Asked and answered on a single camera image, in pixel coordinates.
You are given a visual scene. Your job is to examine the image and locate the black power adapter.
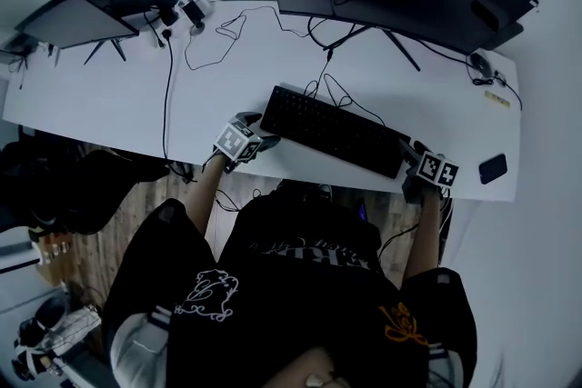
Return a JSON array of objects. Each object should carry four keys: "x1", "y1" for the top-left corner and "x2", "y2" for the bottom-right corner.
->
[{"x1": 181, "y1": 0, "x2": 206, "y2": 25}]

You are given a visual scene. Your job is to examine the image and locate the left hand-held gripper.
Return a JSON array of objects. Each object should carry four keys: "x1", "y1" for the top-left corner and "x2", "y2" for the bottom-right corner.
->
[{"x1": 212, "y1": 111, "x2": 282, "y2": 175}]

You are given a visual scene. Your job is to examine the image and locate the person's black printed shirt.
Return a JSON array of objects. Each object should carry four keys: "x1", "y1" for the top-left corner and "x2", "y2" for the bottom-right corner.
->
[{"x1": 102, "y1": 179, "x2": 478, "y2": 388}]

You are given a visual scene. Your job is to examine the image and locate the white floor appliance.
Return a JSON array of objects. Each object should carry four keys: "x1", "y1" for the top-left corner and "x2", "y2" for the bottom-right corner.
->
[{"x1": 0, "y1": 225, "x2": 43, "y2": 274}]

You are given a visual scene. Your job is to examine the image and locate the white crumpled bag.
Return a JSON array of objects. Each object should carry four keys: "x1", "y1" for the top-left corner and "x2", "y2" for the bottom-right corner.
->
[{"x1": 16, "y1": 306, "x2": 104, "y2": 378}]

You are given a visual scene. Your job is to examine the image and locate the thick black power cable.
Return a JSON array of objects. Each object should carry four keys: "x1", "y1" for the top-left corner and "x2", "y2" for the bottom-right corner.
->
[{"x1": 160, "y1": 29, "x2": 177, "y2": 164}]

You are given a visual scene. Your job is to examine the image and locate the brown cardboard box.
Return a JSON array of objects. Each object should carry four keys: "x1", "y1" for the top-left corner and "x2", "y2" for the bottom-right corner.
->
[{"x1": 27, "y1": 231, "x2": 76, "y2": 287}]

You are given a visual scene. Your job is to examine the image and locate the black keyboard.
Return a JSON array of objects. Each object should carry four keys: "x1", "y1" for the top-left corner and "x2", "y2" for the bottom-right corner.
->
[{"x1": 259, "y1": 85, "x2": 412, "y2": 180}]

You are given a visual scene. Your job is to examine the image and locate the black smartphone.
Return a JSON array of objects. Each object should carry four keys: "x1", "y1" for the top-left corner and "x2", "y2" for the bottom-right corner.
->
[{"x1": 477, "y1": 153, "x2": 509, "y2": 186}]

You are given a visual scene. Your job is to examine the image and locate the black computer mouse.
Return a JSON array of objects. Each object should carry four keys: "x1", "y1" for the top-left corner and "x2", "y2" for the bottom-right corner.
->
[{"x1": 467, "y1": 51, "x2": 496, "y2": 78}]

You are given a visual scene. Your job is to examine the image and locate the black helmet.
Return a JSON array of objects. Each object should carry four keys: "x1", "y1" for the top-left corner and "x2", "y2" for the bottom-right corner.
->
[{"x1": 34, "y1": 296, "x2": 70, "y2": 333}]

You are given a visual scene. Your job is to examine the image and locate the thin black looped cable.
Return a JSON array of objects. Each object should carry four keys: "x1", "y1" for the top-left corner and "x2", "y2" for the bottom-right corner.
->
[{"x1": 183, "y1": 5, "x2": 322, "y2": 72}]

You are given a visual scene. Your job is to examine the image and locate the black flat monitor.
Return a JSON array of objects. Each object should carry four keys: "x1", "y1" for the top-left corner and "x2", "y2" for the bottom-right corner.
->
[{"x1": 16, "y1": 0, "x2": 140, "y2": 66}]

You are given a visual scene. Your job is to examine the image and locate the black mouse cable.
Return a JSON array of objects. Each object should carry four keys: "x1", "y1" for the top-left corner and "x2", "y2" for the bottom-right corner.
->
[{"x1": 466, "y1": 66, "x2": 524, "y2": 112}]

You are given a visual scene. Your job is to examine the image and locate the person's right forearm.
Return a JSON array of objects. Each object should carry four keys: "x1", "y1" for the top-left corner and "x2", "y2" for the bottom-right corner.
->
[{"x1": 402, "y1": 190, "x2": 446, "y2": 283}]

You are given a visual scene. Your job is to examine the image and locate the white power strip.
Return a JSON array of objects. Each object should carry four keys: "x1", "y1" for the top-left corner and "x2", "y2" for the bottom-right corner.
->
[{"x1": 149, "y1": 0, "x2": 214, "y2": 35}]

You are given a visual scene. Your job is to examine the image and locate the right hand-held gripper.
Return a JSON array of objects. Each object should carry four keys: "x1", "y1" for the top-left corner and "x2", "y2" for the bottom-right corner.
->
[{"x1": 398, "y1": 139, "x2": 460, "y2": 208}]

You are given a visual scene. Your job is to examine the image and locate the person's left forearm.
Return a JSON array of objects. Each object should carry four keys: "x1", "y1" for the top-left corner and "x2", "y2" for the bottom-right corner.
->
[{"x1": 184, "y1": 154, "x2": 231, "y2": 263}]

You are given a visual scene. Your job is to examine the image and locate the black cable with plug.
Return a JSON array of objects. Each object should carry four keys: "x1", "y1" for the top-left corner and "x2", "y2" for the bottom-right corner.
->
[{"x1": 302, "y1": 48, "x2": 387, "y2": 127}]

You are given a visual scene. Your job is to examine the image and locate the yellow label strip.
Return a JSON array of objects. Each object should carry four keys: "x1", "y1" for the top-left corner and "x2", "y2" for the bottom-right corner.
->
[{"x1": 483, "y1": 90, "x2": 512, "y2": 111}]

